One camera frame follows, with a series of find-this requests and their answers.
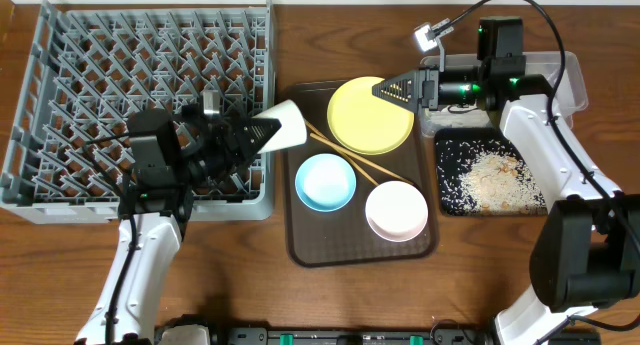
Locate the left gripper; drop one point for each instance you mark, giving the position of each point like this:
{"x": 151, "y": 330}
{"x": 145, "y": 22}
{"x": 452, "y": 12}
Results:
{"x": 226, "y": 143}

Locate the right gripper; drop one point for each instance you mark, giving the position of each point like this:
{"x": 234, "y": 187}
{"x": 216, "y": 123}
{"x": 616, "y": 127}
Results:
{"x": 415, "y": 90}

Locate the small white cup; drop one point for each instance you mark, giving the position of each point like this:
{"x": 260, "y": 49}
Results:
{"x": 293, "y": 131}

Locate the yellow plate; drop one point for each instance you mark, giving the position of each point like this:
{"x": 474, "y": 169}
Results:
{"x": 364, "y": 123}

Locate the light blue bowl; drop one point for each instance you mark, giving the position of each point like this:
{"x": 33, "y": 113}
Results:
{"x": 325, "y": 182}

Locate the rice food waste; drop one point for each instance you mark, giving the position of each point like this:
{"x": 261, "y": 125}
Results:
{"x": 492, "y": 182}

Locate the pink bowl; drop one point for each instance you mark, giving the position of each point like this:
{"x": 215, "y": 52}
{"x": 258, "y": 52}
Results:
{"x": 396, "y": 211}

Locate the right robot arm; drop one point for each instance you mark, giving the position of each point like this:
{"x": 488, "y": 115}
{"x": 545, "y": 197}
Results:
{"x": 587, "y": 254}

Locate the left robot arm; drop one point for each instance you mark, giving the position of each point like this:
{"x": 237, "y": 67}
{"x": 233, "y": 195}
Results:
{"x": 173, "y": 155}

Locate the black waste tray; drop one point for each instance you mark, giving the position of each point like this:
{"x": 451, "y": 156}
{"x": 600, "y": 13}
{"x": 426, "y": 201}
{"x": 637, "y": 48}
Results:
{"x": 450, "y": 185}

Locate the grey dishwasher rack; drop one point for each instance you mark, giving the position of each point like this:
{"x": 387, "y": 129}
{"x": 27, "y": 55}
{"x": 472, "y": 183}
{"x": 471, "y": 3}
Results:
{"x": 89, "y": 70}

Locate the wooden chopstick upper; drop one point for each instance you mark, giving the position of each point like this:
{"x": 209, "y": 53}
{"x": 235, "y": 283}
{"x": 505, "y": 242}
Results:
{"x": 345, "y": 157}

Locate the wooden chopstick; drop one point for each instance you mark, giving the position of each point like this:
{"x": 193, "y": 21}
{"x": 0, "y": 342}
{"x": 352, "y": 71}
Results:
{"x": 345, "y": 157}
{"x": 357, "y": 157}

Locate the wooden chopstick lower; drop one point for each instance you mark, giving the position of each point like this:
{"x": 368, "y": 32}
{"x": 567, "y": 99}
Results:
{"x": 357, "y": 157}

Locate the brown serving tray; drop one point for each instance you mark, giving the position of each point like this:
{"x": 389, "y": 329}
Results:
{"x": 317, "y": 239}

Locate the clear plastic bin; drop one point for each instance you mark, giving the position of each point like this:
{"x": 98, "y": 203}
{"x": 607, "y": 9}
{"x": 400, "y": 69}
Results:
{"x": 571, "y": 95}

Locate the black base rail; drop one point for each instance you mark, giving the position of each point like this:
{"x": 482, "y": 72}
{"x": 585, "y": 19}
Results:
{"x": 192, "y": 330}

